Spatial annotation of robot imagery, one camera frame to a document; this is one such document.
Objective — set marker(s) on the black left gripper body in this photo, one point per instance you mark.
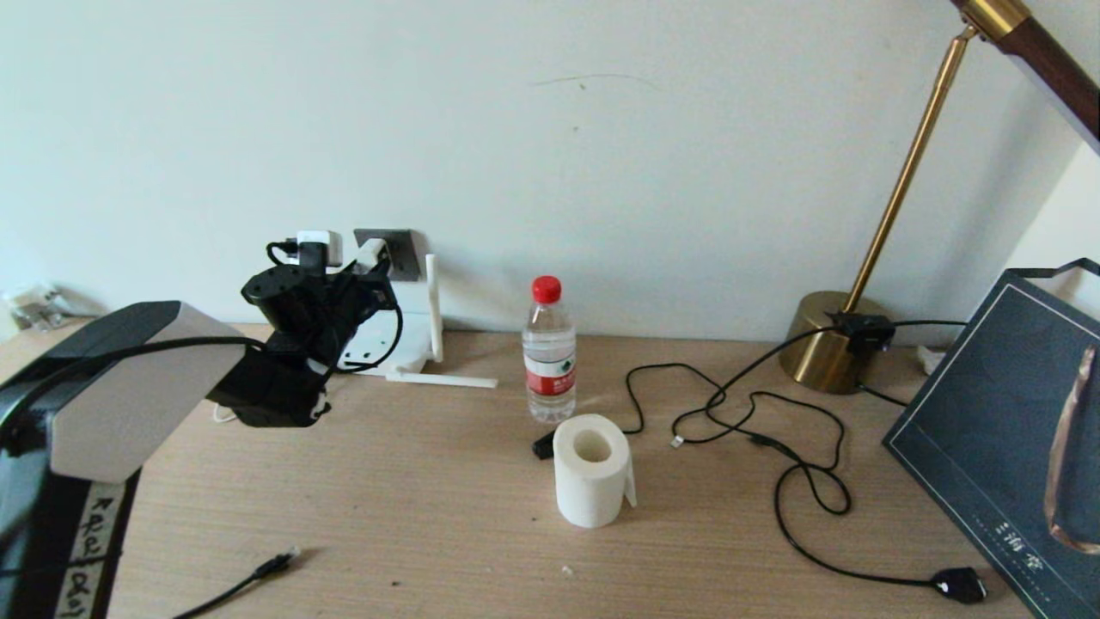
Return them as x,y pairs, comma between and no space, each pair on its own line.
348,305

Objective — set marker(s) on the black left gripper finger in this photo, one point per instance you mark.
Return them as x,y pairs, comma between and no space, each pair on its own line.
393,278
361,280

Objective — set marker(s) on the white power adapter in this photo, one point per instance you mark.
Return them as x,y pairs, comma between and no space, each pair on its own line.
371,254

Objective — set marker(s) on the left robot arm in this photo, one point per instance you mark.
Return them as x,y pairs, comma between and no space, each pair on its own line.
112,404

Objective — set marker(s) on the white router with antennas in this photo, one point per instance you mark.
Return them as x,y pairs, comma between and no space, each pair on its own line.
412,340

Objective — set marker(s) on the clear water bottle red cap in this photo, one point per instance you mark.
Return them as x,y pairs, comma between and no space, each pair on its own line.
550,344

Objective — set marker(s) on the white toilet paper roll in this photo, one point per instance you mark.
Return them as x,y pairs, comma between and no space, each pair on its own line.
590,490

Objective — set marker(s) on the clear plastic wrapper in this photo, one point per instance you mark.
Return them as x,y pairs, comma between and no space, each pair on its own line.
33,305

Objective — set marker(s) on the brass desk lamp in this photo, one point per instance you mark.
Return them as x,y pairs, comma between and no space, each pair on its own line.
825,351

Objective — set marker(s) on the black adapter on lamp base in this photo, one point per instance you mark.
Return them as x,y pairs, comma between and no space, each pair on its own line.
861,330

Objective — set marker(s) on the small white object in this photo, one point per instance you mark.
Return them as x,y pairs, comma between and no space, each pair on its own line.
930,358

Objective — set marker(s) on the dark blue paper gift bag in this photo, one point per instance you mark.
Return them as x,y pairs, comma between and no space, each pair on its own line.
988,430

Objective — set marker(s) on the grey wall socket plate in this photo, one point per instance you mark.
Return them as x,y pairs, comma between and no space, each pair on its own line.
406,255

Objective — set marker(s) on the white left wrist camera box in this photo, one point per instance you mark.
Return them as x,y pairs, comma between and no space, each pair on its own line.
320,248

